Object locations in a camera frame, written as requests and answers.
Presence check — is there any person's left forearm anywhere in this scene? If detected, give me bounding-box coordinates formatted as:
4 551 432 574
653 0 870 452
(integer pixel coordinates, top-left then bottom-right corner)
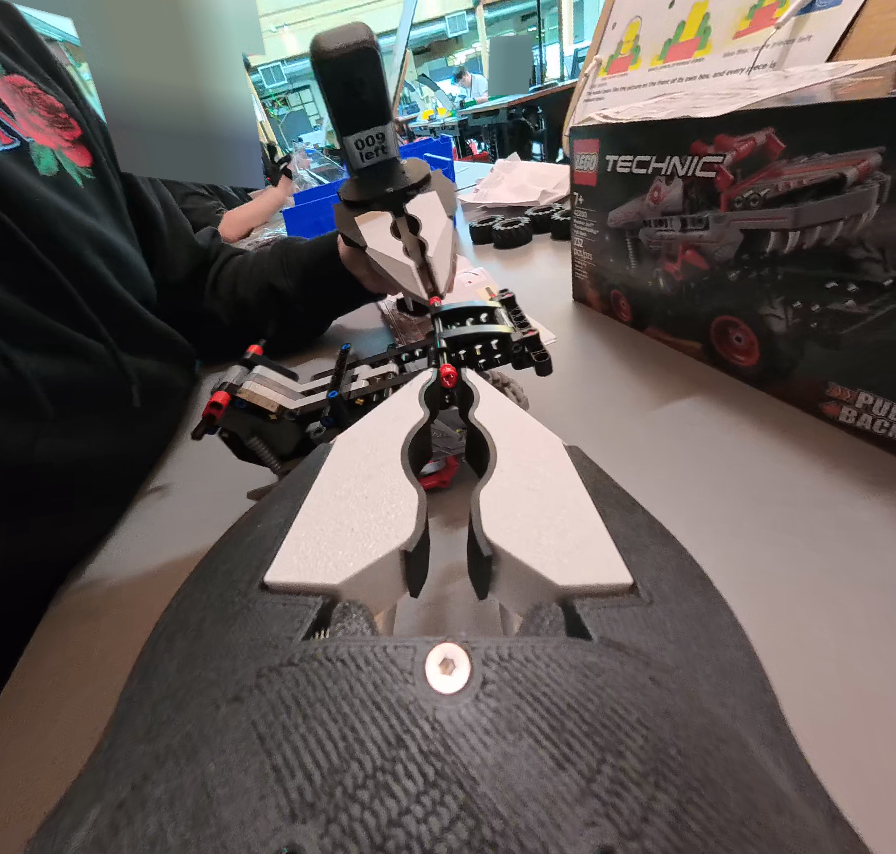
119 168 379 360

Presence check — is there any person's left hand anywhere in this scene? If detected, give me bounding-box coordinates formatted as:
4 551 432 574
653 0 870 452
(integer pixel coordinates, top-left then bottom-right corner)
338 236 412 300

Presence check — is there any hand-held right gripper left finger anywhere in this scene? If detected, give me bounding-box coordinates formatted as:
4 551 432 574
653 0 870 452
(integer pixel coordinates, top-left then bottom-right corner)
262 368 431 599

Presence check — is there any person's black hoodie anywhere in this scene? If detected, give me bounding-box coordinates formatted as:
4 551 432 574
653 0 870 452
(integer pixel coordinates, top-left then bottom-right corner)
0 0 211 659

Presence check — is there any blue plastic bin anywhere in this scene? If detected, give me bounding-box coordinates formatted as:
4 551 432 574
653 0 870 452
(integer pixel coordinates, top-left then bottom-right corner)
283 182 351 239
399 135 456 183

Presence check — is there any another person's forearm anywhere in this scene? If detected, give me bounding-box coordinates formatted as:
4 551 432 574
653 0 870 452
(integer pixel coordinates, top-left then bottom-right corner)
218 186 295 243

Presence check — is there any instruction booklet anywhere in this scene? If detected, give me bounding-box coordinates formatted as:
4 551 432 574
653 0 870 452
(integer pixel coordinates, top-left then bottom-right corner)
381 270 557 350

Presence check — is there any toy truck cardboard box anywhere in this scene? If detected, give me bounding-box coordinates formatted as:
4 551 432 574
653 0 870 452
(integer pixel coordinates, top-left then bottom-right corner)
570 95 896 456

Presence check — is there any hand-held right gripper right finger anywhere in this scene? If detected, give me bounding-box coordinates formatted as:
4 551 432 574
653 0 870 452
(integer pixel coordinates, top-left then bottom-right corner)
465 371 637 599

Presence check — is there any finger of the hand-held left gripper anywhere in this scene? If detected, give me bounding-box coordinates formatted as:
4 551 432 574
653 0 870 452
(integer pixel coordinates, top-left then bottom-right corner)
407 193 457 301
353 210 431 304

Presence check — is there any white paper sheet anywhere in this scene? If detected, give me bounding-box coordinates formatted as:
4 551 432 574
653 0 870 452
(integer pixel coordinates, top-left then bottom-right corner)
574 56 896 127

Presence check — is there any clear plastic bag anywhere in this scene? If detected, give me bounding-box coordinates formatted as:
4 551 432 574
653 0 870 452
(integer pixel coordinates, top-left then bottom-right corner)
280 144 347 194

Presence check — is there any background table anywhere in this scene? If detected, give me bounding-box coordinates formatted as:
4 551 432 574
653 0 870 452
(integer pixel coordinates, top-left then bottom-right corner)
462 81 582 162

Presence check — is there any brick-built toy truck chassis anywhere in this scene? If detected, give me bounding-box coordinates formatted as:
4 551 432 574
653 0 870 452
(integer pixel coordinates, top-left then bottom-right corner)
190 287 554 491

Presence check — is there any cardboard instruction board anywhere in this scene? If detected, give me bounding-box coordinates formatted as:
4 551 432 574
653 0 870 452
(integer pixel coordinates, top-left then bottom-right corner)
563 0 896 124

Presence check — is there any white paper bag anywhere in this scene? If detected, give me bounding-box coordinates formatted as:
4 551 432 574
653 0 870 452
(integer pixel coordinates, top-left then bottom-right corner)
458 154 571 208

